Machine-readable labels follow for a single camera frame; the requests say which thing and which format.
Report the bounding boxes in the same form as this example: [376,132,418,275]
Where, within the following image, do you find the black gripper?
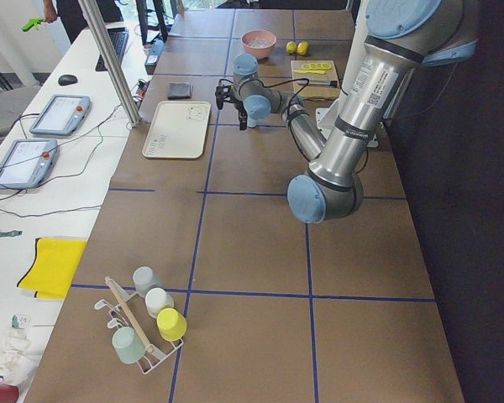
[215,81,248,130]

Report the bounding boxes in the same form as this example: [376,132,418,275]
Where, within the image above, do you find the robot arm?
[215,1,480,223]

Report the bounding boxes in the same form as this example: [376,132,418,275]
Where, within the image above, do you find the light blue cup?
[247,118,258,128]

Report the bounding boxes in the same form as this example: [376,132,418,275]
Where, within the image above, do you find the grey cup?
[133,266,163,298]

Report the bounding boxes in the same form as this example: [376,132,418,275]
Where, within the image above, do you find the white cup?
[144,287,174,318]

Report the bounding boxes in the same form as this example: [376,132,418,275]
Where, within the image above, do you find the yellow cup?
[156,307,187,342]

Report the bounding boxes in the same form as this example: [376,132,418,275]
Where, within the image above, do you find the mint green cup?
[112,327,145,364]

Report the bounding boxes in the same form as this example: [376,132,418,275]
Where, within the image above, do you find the cream bear tray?
[142,101,211,160]

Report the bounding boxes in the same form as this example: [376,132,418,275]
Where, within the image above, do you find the pink bowl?
[241,29,277,60]

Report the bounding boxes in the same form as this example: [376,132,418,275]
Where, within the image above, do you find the wooden cutting board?
[291,60,340,100]

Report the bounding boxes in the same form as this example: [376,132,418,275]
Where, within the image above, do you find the yellow plastic knife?
[292,69,327,76]

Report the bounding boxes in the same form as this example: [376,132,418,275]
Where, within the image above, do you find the yellow lemon far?
[286,41,297,55]

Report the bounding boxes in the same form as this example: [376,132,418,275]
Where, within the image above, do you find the yellow lemon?
[286,41,297,55]
[297,41,309,56]

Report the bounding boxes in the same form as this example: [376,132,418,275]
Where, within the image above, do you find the yellow lemon near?
[297,41,309,56]

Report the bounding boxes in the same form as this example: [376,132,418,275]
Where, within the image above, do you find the black keyboard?
[94,28,129,71]

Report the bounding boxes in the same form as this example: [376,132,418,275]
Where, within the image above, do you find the teach pendant far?
[29,94,92,136]

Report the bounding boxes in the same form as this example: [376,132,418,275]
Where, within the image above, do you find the teach pendant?
[0,139,58,190]
[29,94,92,136]

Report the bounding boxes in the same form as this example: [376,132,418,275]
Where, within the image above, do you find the black computer mouse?
[58,74,78,86]

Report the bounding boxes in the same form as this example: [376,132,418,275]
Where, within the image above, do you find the teach pendant near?
[0,139,58,190]

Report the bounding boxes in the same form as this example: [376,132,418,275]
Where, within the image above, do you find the yellow cloth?
[17,238,87,300]

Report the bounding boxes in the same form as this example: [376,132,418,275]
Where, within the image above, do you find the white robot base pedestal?
[316,0,369,139]

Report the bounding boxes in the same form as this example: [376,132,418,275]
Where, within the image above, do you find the metal handle tool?
[308,80,338,88]

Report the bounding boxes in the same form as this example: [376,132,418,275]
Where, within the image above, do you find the aluminium frame post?
[78,0,141,128]

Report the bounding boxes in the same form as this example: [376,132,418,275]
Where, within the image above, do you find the white wire cup rack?
[93,276,184,375]

